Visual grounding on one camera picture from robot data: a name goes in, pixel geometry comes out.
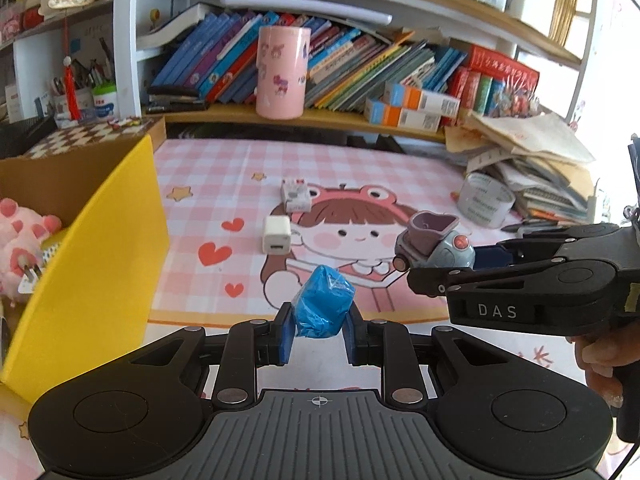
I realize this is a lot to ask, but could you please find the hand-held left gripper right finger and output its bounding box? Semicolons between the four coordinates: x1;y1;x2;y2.
345;302;513;406

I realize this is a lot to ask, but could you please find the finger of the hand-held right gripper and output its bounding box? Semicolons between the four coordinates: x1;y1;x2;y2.
406;257;566;297
472;224;623;269

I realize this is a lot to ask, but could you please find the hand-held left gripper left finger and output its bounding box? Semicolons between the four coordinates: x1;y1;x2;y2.
127;302;296;406

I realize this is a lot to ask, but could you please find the grey purple toy car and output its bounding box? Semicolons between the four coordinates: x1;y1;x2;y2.
393;211;476;273

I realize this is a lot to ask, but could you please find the blue plastic bag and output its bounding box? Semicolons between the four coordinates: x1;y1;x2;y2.
291;265;356;339

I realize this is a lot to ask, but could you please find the yellow-sided cardboard box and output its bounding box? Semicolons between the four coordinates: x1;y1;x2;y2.
0;134;171;401

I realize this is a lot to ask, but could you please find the white charger plug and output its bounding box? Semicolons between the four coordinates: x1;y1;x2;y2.
17;260;47;295
262;216;293;256

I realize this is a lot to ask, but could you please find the person's right hand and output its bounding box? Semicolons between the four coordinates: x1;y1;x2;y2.
572;332;623;408

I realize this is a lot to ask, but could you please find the white tape roll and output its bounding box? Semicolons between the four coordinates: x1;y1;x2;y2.
457;172;517;228

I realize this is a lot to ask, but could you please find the pile of papers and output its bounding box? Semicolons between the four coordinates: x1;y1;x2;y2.
445;110;608;226

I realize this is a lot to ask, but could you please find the small white pink box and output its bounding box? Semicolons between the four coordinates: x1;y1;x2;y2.
281;178;313;213

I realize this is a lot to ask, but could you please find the orange and white carton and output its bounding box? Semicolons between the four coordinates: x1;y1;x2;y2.
364;97;443;133
384;81;461;113

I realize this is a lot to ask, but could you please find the row of red books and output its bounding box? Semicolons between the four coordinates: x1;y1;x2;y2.
450;45;541;118

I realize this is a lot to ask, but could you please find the row of colourful books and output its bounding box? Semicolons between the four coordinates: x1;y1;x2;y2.
150;10;468;111

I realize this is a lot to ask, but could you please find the pink cartoon cup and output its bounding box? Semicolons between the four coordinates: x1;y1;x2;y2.
256;26;311;121

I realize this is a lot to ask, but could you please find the black stapler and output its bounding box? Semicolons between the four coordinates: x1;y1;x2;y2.
146;85;208;113

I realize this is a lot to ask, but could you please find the pink plush toy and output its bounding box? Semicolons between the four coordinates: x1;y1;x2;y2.
0;197;63;306

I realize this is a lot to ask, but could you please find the wooden chessboard box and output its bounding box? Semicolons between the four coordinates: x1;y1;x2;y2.
22;117;166;158

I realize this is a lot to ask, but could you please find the white jar with green lid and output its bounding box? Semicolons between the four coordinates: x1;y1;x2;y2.
92;85;118;122

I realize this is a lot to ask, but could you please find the white light bar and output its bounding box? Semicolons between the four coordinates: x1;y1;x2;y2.
220;0;393;26

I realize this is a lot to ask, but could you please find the white pen holder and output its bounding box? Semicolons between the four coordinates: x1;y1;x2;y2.
51;92;83;128

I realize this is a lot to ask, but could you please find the thick white book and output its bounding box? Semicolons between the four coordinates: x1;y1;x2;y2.
137;2;216;51

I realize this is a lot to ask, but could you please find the bunch of pens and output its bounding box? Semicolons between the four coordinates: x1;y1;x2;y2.
50;40;117;96

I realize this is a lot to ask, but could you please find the red tassel ornament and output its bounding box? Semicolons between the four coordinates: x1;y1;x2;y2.
61;10;83;122

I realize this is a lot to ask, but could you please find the black electronic keyboard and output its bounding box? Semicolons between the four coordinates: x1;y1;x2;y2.
0;117;58;161

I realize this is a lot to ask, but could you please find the white bookshelf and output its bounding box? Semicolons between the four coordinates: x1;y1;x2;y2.
0;0;601;143

